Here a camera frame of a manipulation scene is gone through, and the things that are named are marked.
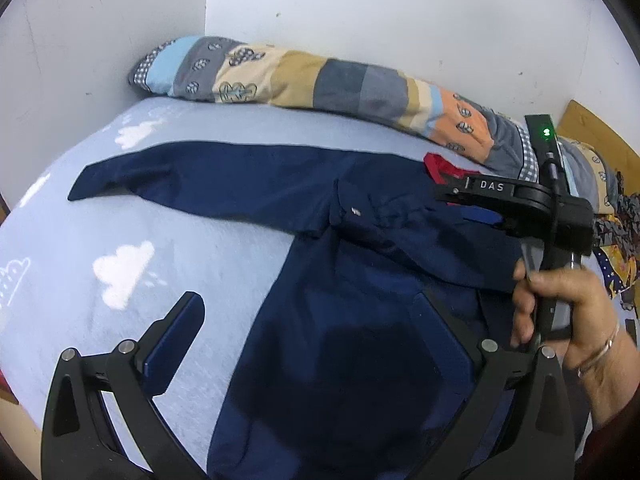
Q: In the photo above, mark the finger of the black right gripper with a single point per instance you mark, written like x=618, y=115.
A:
x=455, y=195

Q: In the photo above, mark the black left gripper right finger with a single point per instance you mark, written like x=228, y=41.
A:
x=517, y=422

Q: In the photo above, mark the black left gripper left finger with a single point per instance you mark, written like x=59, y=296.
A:
x=78, y=439

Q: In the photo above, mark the navy work jacket red collar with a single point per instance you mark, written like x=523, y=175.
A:
x=348, y=371

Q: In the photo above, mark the person's right hand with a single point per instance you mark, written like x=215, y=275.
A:
x=595, y=334

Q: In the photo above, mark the dark patterned cloth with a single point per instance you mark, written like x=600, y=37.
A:
x=616, y=247

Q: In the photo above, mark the wooden headboard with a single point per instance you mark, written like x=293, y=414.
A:
x=579, y=123

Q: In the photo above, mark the light blue cloud bedsheet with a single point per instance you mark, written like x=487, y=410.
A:
x=89, y=274

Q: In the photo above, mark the patchwork rolled quilt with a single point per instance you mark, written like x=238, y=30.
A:
x=223, y=70

